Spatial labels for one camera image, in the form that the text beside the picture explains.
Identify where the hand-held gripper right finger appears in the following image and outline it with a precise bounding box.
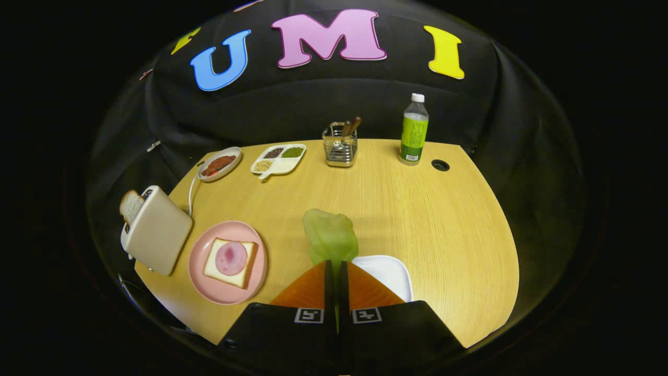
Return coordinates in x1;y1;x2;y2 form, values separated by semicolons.
338;260;465;367

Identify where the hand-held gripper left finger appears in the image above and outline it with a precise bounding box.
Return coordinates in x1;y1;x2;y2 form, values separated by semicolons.
219;260;338;367

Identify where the green lettuce leaf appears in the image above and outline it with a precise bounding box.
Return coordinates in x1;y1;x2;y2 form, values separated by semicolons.
302;208;360;275

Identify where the plain white bread slice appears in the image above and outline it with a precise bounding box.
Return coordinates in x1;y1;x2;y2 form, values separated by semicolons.
119;190;145;226

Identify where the square white plate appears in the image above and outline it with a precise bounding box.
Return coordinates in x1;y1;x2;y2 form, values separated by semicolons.
351;255;414;303

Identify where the bread slice under ham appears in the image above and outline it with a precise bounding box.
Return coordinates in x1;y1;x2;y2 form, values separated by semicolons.
202;238;259;289

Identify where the pink ham slice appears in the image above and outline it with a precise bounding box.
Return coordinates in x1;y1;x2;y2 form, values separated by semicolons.
215;242;248;276

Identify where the pink round plate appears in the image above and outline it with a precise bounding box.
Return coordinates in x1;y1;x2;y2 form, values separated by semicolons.
188;220;269;306

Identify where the white toaster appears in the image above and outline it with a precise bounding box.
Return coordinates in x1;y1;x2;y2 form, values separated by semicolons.
120;185;193;276

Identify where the divided white dish with beans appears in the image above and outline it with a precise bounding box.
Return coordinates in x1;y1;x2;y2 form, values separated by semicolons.
250;144;307;181

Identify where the round white plate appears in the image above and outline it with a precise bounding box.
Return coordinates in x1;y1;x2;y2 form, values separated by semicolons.
197;147;243;183

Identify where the brown meat slice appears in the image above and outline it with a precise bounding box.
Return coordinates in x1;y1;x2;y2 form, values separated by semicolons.
201;155;237;177

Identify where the green label water bottle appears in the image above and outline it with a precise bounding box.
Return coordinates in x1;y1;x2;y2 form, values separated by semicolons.
399;93;430;166

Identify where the black backdrop cloth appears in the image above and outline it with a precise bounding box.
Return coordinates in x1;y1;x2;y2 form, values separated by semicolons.
86;0;583;335

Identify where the white toaster cable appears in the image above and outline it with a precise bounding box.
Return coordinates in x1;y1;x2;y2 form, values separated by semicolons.
187;175;202;217

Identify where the metal wire utensil holder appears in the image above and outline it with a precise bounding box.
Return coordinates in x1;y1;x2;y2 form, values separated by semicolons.
322;123;359;168

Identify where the wooden handled utensil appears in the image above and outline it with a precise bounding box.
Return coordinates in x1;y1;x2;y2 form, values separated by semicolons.
342;116;362;144

